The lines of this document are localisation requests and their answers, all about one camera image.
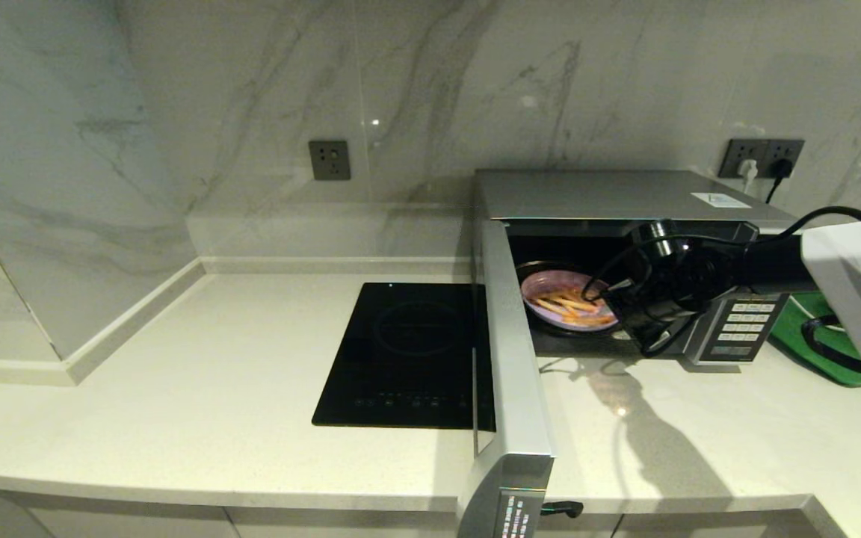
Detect grey single wall socket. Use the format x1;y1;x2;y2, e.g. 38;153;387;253
309;140;351;182

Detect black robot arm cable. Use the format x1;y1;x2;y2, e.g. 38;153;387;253
582;205;861;374

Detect purple plate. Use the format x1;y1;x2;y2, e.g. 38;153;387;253
522;270;622;333

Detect silver microwave oven body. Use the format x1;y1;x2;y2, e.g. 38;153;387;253
473;169;801;367

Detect black power cable with plug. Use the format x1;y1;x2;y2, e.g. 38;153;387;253
764;157;794;205

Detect black induction cooktop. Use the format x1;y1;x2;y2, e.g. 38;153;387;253
312;282;496;430

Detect white label sticker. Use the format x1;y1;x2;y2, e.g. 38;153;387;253
688;192;751;209

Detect green plastic tray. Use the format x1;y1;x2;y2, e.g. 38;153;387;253
767;291;861;388

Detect grey double wall socket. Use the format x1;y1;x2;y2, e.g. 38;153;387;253
718;139;805;180

